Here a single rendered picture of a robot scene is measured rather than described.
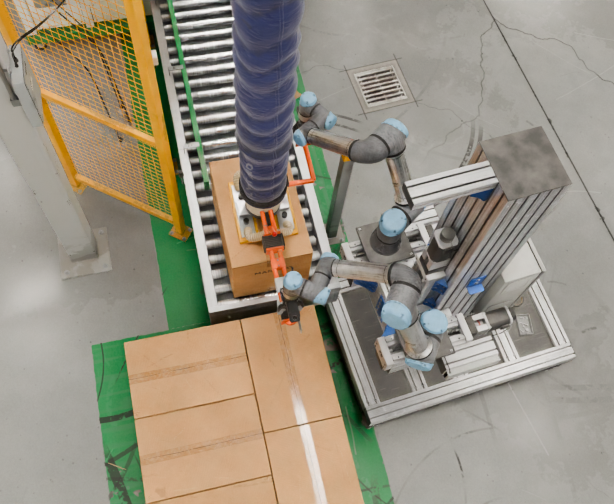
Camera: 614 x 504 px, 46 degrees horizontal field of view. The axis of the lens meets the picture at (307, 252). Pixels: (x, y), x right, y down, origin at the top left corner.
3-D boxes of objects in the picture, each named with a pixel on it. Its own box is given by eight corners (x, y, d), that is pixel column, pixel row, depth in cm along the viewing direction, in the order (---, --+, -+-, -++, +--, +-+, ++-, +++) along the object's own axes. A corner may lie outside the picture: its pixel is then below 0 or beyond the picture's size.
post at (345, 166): (324, 230, 462) (341, 143, 371) (334, 228, 463) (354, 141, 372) (326, 239, 459) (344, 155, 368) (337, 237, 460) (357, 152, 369)
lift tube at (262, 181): (235, 172, 342) (228, 15, 247) (281, 164, 345) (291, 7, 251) (244, 212, 333) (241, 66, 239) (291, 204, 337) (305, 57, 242)
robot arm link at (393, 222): (370, 232, 336) (375, 219, 323) (388, 214, 340) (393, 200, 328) (390, 248, 333) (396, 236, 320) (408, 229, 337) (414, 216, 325)
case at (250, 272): (212, 199, 403) (208, 162, 367) (282, 187, 410) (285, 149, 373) (233, 298, 380) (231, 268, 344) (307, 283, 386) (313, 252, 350)
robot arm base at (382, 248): (394, 223, 349) (398, 214, 340) (405, 251, 344) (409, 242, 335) (365, 231, 347) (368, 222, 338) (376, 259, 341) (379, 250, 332)
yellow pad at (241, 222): (227, 184, 363) (227, 179, 358) (247, 181, 364) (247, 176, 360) (239, 244, 349) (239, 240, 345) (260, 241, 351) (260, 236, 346)
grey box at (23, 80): (29, 90, 316) (8, 44, 289) (41, 88, 317) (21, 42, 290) (33, 128, 308) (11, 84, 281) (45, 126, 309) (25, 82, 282)
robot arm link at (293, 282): (300, 291, 289) (280, 283, 290) (298, 300, 299) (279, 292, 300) (307, 274, 293) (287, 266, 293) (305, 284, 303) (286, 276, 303)
